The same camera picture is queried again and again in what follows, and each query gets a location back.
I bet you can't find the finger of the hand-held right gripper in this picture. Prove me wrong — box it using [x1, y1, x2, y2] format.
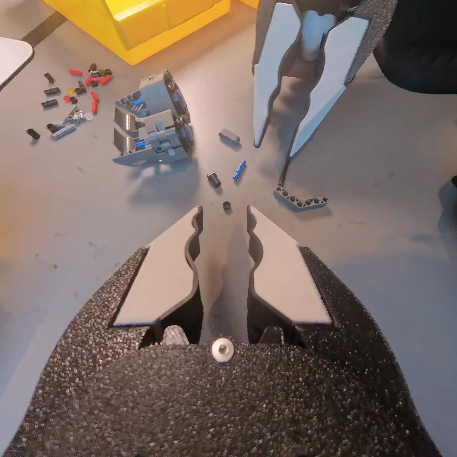
[252, 3, 303, 149]
[288, 16, 370, 158]

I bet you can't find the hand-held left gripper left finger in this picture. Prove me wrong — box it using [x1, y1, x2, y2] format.
[113, 206, 204, 342]

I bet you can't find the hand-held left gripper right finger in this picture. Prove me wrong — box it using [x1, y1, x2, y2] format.
[246, 205, 333, 346]

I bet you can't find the grey angled brick beam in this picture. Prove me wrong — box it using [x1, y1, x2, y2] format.
[273, 185, 329, 212]

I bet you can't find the grey toy brick engine assembly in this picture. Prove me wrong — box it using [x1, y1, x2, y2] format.
[114, 70, 190, 124]

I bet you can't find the yellow open-front storage bin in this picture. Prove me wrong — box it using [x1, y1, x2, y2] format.
[41, 0, 232, 66]

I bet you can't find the grey toy brick wing assembly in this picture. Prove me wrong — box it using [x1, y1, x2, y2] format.
[112, 109, 195, 166]

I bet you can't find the person's right forearm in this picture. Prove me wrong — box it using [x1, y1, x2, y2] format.
[373, 0, 457, 95]

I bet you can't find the grey desk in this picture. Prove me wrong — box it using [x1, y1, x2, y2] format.
[0, 0, 457, 457]

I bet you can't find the pile of small brick parts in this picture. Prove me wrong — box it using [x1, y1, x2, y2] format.
[26, 62, 114, 140]

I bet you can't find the white rounded flat plate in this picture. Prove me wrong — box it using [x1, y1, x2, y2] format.
[0, 37, 34, 91]

